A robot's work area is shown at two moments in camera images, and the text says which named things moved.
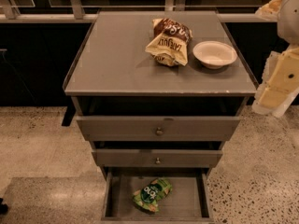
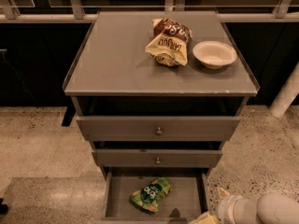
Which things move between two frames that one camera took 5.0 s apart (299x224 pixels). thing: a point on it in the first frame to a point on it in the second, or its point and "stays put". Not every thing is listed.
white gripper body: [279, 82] to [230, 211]
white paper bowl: [215, 54] stays put
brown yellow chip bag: [169, 44] stays put
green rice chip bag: [149, 195] stays put
